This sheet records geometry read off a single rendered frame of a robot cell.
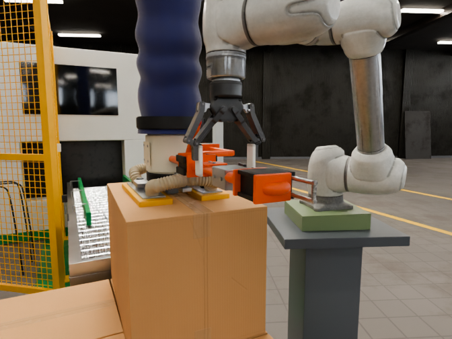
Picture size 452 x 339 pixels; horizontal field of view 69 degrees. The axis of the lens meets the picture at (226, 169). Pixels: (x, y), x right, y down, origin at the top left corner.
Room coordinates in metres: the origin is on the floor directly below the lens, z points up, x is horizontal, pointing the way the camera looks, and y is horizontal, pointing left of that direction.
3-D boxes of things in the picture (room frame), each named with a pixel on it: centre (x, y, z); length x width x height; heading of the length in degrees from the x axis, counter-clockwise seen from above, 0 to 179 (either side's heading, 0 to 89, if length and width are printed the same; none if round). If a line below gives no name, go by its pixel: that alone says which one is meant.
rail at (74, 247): (2.38, 1.15, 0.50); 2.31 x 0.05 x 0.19; 26
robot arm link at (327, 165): (1.46, -0.46, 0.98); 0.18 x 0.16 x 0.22; 55
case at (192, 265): (1.13, 0.18, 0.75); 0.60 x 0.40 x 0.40; 24
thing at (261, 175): (0.59, -0.06, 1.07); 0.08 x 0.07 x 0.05; 26
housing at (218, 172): (0.71, -0.01, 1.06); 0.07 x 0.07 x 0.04; 26
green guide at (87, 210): (2.72, 1.25, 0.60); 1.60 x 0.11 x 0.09; 26
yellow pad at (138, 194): (1.09, 0.28, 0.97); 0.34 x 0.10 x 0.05; 26
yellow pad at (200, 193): (1.18, 0.10, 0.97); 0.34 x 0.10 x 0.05; 26
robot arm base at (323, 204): (1.49, -0.45, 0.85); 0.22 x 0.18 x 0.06; 12
